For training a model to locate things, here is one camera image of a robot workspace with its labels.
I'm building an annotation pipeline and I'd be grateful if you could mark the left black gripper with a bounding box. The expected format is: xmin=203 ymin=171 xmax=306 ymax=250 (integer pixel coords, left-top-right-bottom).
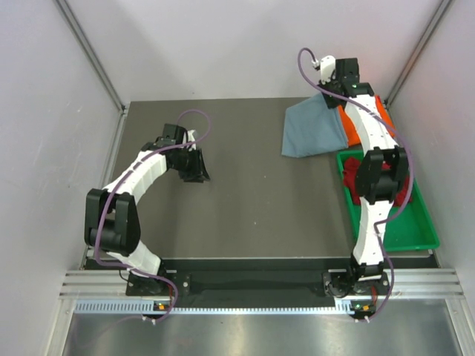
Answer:
xmin=171 ymin=146 xmax=210 ymax=183

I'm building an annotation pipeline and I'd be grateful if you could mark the grey-blue t-shirt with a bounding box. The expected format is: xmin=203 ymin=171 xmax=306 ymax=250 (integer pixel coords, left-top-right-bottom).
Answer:
xmin=281 ymin=94 xmax=348 ymax=158

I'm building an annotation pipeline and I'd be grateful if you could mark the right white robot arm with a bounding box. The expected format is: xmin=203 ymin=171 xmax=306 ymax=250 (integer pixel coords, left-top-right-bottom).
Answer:
xmin=319 ymin=56 xmax=409 ymax=294

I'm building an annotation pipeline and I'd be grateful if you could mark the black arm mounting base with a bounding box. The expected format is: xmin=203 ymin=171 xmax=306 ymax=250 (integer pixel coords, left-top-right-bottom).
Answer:
xmin=125 ymin=256 xmax=390 ymax=300

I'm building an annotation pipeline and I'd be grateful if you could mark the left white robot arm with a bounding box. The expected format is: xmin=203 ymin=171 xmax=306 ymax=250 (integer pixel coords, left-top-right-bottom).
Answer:
xmin=84 ymin=124 xmax=210 ymax=294

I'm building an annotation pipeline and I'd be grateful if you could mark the folded orange t-shirt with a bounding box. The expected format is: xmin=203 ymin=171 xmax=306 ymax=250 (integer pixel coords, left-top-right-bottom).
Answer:
xmin=338 ymin=95 xmax=395 ymax=146

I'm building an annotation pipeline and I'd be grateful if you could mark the dark red t-shirt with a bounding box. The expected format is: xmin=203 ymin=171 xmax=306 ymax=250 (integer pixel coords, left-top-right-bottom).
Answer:
xmin=343 ymin=156 xmax=409 ymax=207

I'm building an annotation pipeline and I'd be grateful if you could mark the green plastic tray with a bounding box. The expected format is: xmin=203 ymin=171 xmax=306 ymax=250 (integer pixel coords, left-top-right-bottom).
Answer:
xmin=336 ymin=150 xmax=440 ymax=252

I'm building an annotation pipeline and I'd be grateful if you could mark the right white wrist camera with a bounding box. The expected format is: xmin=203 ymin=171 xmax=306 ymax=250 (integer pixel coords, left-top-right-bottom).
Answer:
xmin=312 ymin=56 xmax=336 ymax=85

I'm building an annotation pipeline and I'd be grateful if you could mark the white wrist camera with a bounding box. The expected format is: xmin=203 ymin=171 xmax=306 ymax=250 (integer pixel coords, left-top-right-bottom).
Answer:
xmin=312 ymin=56 xmax=336 ymax=85
xmin=185 ymin=129 xmax=197 ymax=151

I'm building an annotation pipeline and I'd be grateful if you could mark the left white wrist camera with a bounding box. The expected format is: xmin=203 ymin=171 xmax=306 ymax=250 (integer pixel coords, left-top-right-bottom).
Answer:
xmin=185 ymin=129 xmax=197 ymax=151

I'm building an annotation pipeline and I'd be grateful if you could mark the slotted grey cable duct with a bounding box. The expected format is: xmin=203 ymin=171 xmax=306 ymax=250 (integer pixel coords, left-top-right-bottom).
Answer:
xmin=73 ymin=298 xmax=376 ymax=315

